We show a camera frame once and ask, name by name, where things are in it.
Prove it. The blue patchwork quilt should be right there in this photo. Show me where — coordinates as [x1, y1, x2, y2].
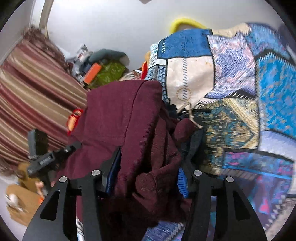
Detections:
[147, 23, 295, 240]

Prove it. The maroon button shirt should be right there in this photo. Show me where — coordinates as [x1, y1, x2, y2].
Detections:
[55, 79, 197, 241]

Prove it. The red plush toy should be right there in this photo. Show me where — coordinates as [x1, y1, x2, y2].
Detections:
[66, 108, 84, 136]

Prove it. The orange box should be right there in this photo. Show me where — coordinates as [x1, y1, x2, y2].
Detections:
[83, 63, 102, 84]

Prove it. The yellow plastic hoop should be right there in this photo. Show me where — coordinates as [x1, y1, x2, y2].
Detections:
[170, 18, 207, 34]

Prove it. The grey green pillow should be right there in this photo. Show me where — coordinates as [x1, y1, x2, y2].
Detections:
[88, 49, 130, 66]

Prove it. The striped red curtain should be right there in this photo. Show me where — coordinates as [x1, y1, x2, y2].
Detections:
[1, 27, 87, 166]

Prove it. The navy patterned folded garment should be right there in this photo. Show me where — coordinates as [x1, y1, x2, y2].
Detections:
[165, 102, 211, 177]

